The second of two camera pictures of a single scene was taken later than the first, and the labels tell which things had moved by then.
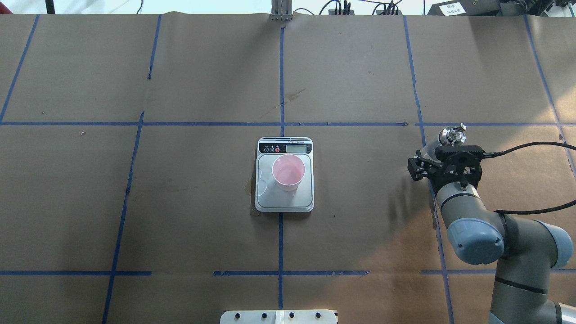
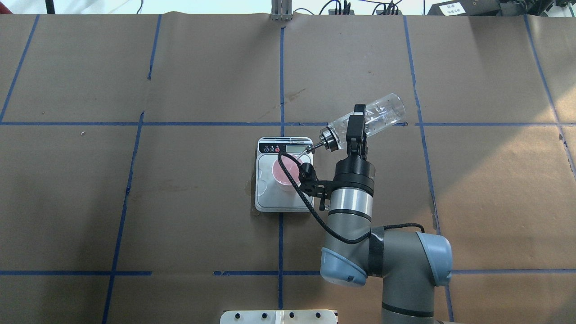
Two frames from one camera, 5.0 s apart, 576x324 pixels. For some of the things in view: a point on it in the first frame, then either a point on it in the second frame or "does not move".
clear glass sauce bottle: (450, 136) → (363, 122)
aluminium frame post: (281, 10) does not move
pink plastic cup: (288, 170) does not move
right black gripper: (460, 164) → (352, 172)
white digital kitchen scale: (267, 198) does not move
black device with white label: (466, 7) does not move
